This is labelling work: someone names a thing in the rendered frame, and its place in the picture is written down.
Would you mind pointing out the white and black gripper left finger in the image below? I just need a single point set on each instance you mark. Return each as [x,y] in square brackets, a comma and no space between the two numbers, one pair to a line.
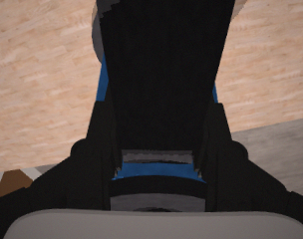
[80,175]

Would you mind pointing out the blue kettle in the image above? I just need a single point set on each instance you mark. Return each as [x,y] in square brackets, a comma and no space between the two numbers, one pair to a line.
[162,58]

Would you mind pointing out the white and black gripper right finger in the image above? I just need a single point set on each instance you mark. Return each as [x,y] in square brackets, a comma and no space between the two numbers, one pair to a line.
[233,181]

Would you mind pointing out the black round base with center stud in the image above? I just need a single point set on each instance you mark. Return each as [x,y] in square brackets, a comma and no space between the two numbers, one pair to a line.
[97,39]

